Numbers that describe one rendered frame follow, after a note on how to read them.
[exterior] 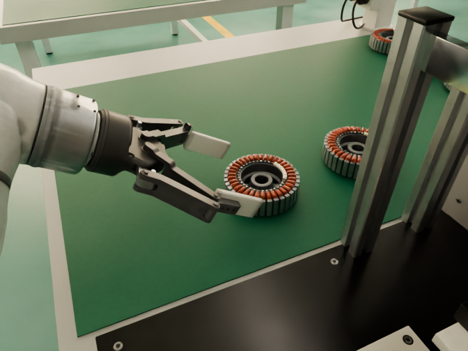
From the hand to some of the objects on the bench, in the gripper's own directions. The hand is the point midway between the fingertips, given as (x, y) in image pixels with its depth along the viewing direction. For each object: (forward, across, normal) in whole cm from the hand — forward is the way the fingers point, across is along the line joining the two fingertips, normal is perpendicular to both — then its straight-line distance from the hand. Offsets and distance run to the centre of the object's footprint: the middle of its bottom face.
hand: (233, 175), depth 56 cm
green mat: (+21, +19, -6) cm, 29 cm away
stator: (+22, +2, -7) cm, 23 cm away
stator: (+6, 0, +2) cm, 6 cm away
